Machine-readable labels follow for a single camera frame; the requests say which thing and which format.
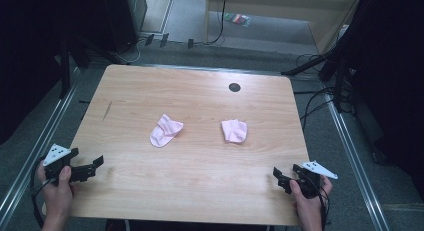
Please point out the dark curtain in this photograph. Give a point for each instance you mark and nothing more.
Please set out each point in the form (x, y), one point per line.
(26, 57)
(393, 74)

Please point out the black round table grommet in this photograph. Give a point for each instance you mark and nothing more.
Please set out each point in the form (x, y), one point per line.
(234, 87)

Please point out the small black floor block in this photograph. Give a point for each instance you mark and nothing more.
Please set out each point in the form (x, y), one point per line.
(149, 39)
(190, 43)

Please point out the black metal stand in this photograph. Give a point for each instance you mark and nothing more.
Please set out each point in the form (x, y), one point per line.
(66, 67)
(333, 64)

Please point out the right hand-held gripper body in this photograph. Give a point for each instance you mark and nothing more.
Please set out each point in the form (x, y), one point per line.
(310, 181)

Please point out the black cabinet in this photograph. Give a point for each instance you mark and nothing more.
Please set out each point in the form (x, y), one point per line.
(126, 17)

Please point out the person's right hand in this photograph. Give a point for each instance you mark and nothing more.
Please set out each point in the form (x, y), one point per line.
(308, 206)

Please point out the person's left hand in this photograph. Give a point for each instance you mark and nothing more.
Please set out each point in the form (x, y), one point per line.
(58, 197)

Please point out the metal floor rail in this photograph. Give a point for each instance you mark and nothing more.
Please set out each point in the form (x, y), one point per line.
(356, 164)
(33, 151)

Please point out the pink sock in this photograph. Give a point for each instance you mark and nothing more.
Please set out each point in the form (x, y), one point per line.
(165, 131)
(234, 131)

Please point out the colourful packet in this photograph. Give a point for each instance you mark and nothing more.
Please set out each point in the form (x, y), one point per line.
(237, 19)

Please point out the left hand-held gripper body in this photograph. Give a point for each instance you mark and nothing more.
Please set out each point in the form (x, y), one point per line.
(56, 164)

